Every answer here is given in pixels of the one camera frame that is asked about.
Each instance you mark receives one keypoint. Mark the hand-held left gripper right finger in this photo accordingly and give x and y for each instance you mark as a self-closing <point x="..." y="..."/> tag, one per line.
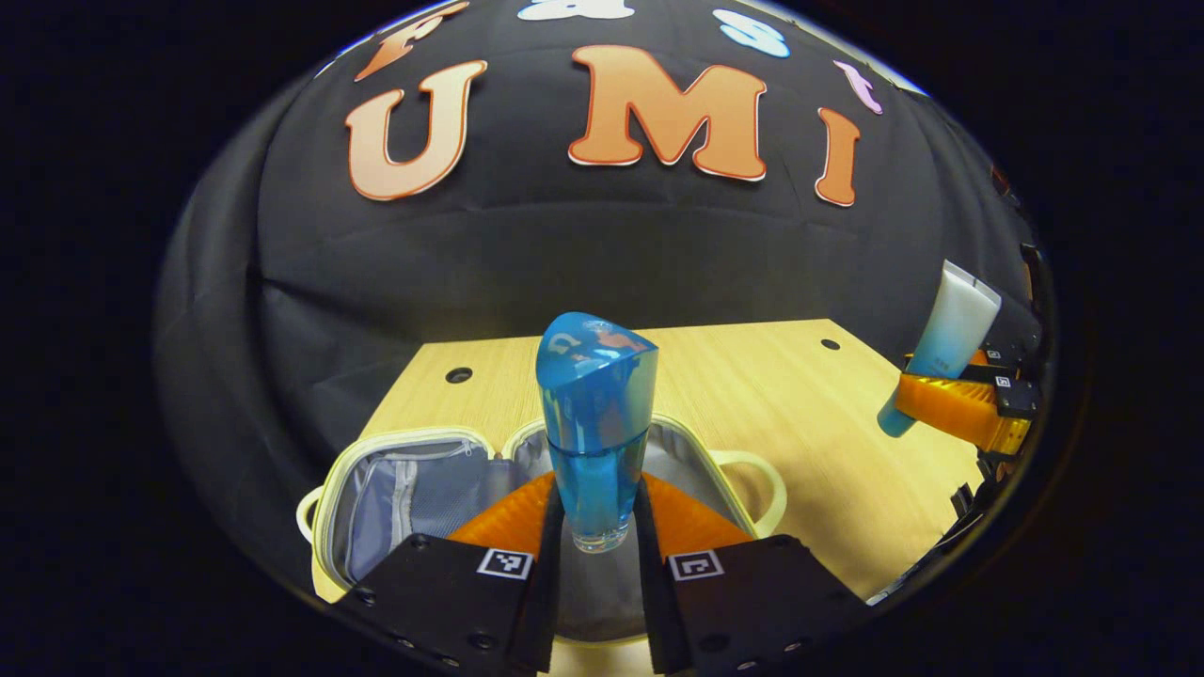
<point x="651" y="602"/>

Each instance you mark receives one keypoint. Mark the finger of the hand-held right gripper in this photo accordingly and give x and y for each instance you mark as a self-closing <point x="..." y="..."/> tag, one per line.
<point x="955" y="412"/>
<point x="1011" y="324"/>

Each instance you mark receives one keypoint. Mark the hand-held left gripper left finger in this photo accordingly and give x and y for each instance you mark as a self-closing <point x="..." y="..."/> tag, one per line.
<point x="546" y="611"/>

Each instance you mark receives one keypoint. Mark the white and blue tube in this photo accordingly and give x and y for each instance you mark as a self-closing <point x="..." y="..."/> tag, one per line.
<point x="950" y="329"/>

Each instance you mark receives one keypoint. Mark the pale yellow suitcase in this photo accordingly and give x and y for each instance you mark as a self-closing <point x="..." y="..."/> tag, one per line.
<point x="423" y="498"/>

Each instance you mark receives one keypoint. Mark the blue skin care bottle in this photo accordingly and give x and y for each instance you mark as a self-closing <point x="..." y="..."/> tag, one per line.
<point x="597" y="414"/>

